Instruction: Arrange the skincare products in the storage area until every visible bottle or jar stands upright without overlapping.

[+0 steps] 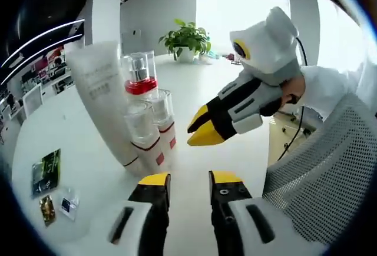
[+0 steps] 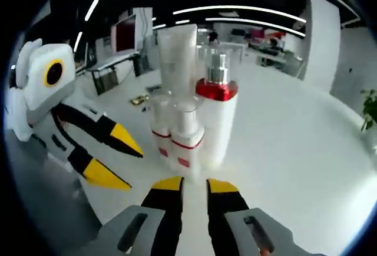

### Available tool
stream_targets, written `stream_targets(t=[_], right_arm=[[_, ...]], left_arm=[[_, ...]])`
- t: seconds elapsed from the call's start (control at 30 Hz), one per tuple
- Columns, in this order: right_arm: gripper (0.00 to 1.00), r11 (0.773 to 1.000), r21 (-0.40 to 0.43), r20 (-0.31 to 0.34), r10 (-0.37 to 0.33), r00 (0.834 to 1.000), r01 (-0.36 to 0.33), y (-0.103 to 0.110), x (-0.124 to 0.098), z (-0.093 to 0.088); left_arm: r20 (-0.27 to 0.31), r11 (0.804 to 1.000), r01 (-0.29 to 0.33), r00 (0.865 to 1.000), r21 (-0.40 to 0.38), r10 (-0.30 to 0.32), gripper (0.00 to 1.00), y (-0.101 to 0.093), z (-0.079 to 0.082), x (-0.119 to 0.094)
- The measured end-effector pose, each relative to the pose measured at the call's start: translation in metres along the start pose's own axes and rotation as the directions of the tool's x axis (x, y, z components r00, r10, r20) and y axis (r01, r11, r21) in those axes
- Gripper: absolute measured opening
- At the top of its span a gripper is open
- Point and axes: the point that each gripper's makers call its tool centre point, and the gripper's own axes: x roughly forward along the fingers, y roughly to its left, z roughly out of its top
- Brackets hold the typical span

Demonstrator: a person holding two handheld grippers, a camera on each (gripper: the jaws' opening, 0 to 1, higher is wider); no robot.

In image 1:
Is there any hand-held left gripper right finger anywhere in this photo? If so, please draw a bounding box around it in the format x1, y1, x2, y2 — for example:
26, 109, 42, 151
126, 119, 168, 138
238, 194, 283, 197
208, 169, 298, 256

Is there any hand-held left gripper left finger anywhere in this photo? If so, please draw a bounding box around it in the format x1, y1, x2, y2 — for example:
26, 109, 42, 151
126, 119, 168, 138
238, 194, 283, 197
95, 172, 171, 256

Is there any small clear-capped skincare bottle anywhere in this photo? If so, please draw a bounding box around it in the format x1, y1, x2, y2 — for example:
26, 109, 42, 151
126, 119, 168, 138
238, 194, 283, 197
150, 89, 178, 158
123, 99, 165, 175

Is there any small clear skincare sachet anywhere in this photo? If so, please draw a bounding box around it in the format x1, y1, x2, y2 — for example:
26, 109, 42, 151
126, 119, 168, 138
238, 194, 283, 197
57, 189, 81, 222

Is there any large red-ringed skincare bottle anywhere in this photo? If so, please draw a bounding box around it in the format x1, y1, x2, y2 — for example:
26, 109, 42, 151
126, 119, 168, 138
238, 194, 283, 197
120, 49, 161, 112

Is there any gold skincare sachet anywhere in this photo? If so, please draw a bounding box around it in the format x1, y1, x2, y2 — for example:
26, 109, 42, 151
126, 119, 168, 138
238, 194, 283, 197
38, 194, 57, 228

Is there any large green skincare sachet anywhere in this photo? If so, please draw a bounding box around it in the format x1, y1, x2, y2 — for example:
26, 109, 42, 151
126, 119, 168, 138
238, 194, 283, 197
30, 148, 63, 200

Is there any tall white skincare tube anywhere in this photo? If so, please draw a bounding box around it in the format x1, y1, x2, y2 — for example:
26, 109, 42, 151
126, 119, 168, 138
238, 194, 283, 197
66, 40, 140, 178

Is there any person's right hand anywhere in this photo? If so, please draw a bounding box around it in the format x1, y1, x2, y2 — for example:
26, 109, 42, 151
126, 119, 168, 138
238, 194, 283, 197
279, 75, 307, 107

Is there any teal packet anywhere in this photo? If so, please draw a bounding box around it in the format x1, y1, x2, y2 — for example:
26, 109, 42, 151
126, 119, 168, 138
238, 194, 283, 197
206, 49, 221, 62

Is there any potted green plant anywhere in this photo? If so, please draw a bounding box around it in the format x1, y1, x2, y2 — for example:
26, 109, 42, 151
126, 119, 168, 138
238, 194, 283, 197
158, 18, 212, 65

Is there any grey mesh office chair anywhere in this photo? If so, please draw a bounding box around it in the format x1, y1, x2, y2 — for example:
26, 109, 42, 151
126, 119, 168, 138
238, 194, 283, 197
261, 92, 377, 241

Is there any grey cabinet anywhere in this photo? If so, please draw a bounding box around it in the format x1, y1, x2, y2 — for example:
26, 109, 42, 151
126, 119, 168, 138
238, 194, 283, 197
120, 28, 142, 54

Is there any white office chair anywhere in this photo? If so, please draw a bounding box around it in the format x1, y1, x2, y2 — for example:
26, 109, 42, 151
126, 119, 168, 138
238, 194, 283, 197
21, 83, 44, 116

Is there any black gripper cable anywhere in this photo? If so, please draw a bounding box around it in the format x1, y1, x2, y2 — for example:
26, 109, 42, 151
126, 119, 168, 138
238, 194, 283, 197
276, 35, 309, 162

